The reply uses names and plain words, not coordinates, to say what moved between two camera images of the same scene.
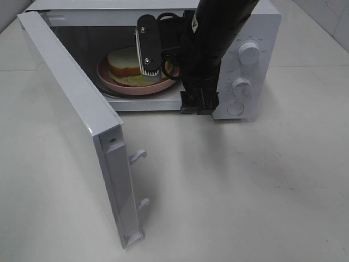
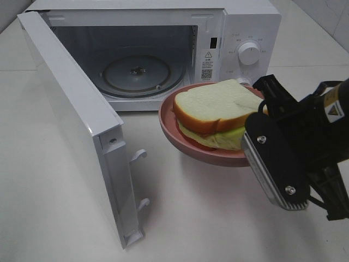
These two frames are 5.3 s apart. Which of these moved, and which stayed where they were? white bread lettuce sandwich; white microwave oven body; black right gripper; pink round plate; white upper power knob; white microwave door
Moved: black right gripper; white bread lettuce sandwich; pink round plate
Stayed: white upper power knob; white microwave oven body; white microwave door
